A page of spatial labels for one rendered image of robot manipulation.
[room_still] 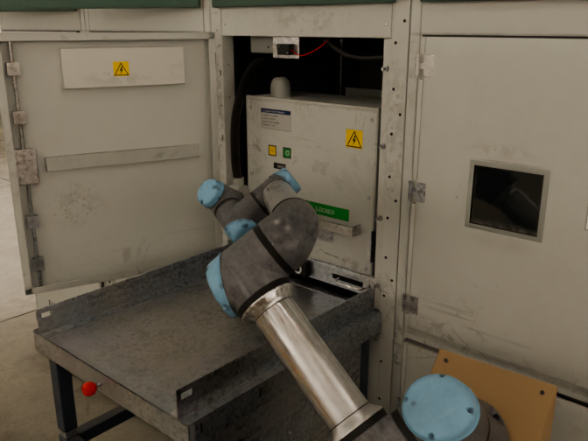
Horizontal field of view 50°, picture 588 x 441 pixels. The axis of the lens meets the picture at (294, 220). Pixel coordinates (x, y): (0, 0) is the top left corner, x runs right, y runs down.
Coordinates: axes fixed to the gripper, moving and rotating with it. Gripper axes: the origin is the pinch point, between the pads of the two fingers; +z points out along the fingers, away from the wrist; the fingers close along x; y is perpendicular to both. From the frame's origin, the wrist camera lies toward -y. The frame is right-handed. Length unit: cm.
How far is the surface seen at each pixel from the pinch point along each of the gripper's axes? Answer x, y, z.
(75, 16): 54, -106, -30
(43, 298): -61, -157, 34
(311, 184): 14.5, 7.4, -2.0
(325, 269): -7.6, 14.0, 9.4
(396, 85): 39, 37, -21
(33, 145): -2, -50, -55
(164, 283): -27.1, -22.3, -15.7
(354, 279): -7.8, 24.6, 9.5
